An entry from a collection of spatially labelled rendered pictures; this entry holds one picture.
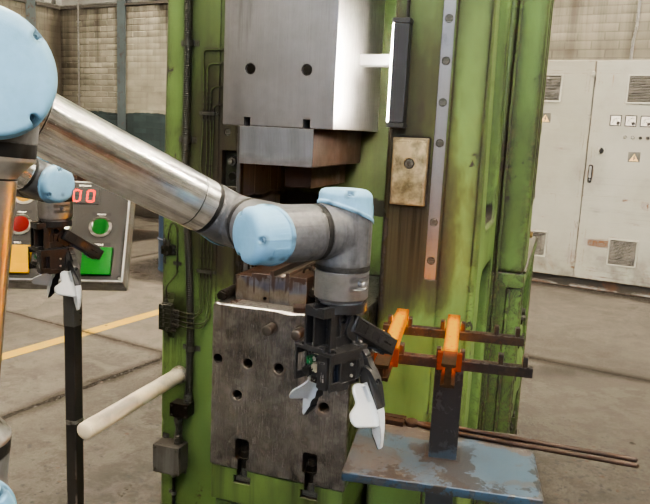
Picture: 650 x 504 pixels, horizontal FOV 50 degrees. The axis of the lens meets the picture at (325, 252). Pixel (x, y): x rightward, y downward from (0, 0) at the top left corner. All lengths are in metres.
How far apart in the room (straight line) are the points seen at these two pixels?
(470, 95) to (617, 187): 5.12
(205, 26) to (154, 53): 8.23
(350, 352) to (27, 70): 0.53
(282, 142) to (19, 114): 1.15
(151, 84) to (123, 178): 9.38
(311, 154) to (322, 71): 0.20
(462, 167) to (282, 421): 0.79
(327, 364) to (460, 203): 0.93
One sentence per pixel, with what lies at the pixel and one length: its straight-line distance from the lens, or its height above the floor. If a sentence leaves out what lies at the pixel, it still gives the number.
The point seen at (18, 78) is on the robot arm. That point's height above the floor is 1.40.
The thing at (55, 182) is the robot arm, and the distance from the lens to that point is 1.47.
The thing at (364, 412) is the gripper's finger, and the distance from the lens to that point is 0.97.
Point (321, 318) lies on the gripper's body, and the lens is 0.93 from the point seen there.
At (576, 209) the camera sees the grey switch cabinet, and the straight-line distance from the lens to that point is 6.91.
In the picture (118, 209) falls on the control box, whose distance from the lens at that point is 1.91.
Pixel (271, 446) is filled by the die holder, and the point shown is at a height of 0.55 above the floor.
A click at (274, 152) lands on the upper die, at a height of 1.30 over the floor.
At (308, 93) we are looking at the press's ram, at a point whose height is 1.45.
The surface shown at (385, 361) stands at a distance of 1.28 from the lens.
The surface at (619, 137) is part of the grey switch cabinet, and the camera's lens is 6.83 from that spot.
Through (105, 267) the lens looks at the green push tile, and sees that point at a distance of 1.85.
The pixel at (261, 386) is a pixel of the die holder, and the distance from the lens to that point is 1.82.
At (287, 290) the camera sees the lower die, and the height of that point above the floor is 0.95.
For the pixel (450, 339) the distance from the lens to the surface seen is 1.47.
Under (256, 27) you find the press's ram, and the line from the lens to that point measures 1.80.
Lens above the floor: 1.37
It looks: 10 degrees down
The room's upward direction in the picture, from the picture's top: 3 degrees clockwise
